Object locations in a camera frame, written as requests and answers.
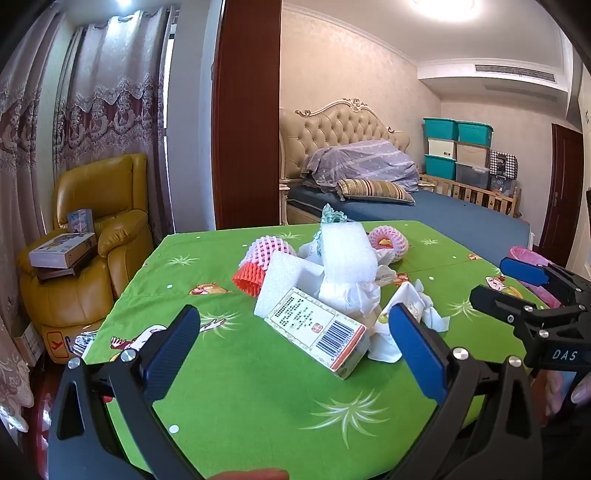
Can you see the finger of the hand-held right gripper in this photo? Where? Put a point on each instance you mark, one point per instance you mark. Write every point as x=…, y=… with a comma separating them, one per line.
x=524, y=272
x=494, y=300

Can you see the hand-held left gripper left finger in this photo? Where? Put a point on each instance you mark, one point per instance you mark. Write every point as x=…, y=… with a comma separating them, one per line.
x=173, y=350

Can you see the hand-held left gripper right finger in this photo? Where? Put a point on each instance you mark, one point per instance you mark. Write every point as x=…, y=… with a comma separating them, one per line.
x=415, y=350

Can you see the pink trash bin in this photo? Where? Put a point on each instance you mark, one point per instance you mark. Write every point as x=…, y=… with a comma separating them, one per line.
x=526, y=254

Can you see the white paper towel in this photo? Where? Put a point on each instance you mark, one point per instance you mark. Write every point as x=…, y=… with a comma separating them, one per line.
x=415, y=299

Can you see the white translucent plastic bag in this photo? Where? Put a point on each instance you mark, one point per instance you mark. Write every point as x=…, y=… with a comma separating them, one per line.
x=346, y=291

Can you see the thick white foam block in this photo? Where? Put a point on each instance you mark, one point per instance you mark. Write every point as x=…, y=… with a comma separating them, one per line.
x=346, y=249

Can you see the pink foam fruit net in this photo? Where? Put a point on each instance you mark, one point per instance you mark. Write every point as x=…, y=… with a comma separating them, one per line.
x=400, y=247
x=268, y=249

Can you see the person's right hand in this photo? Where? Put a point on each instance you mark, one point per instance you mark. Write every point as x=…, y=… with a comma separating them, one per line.
x=581, y=390

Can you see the person's left hand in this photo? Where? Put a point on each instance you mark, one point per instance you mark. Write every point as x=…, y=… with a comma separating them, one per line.
x=249, y=475

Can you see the white crumpled tissue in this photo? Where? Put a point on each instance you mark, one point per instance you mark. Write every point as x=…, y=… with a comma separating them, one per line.
x=383, y=347

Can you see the dark wooden door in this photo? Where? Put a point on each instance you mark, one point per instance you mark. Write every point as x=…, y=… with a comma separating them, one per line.
x=561, y=194

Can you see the bed with blue sheet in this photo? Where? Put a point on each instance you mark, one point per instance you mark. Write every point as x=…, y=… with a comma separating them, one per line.
x=452, y=221

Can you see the dark storage bag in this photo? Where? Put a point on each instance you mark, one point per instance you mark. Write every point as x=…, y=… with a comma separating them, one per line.
x=502, y=185

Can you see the orange foam fruit net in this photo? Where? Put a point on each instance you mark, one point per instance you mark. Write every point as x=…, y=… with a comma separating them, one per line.
x=247, y=279

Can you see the cardboard box with barcode label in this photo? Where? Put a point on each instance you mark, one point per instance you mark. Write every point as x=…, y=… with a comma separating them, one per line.
x=314, y=327

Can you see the green printed tablecloth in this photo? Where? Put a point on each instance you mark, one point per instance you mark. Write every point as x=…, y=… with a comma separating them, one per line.
x=258, y=415

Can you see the grey clear storage box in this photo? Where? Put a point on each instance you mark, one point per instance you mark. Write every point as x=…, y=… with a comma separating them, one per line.
x=471, y=175

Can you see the black white checkered bag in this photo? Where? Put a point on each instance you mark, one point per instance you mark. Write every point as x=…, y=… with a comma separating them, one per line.
x=503, y=162

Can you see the flat white foam sheet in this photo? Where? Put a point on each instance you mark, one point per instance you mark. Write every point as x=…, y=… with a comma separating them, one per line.
x=281, y=286

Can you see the beige storage box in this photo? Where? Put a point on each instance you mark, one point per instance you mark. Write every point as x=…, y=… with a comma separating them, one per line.
x=472, y=156
x=441, y=148

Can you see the teal storage box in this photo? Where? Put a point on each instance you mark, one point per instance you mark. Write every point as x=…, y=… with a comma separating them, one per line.
x=439, y=166
x=474, y=133
x=439, y=128

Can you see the brown cardboard box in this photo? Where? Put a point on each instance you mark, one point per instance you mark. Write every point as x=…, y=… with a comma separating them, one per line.
x=30, y=344

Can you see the white crumpled paper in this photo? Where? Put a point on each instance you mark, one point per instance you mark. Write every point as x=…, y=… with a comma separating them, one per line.
x=310, y=253

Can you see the flat printed game box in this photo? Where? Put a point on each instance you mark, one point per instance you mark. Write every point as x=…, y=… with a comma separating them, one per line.
x=60, y=251

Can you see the teal crumpled wrapper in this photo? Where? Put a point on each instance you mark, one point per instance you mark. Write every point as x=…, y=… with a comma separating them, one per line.
x=332, y=217

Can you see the small blue printed box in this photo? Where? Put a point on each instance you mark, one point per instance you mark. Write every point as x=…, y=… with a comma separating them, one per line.
x=81, y=220

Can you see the striped pillow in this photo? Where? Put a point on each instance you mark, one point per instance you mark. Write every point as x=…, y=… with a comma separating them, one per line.
x=374, y=190

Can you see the yellow leather armchair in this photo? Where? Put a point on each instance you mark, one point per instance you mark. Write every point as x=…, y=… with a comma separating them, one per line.
x=115, y=198

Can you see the striped blue folded duvet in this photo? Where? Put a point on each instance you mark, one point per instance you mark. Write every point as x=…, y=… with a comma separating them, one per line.
x=364, y=161

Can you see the ceiling air vent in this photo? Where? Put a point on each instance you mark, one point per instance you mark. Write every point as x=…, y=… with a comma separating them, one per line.
x=515, y=73

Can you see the beige tufted headboard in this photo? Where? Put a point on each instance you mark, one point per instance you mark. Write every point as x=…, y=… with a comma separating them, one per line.
x=332, y=124

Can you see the patterned lace curtain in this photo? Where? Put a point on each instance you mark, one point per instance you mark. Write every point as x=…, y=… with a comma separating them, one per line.
x=23, y=161
x=115, y=92

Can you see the dark red wooden panel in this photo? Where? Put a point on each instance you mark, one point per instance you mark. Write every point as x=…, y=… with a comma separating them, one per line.
x=247, y=115

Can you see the round ceiling lamp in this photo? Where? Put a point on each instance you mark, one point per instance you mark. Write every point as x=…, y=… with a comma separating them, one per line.
x=443, y=4

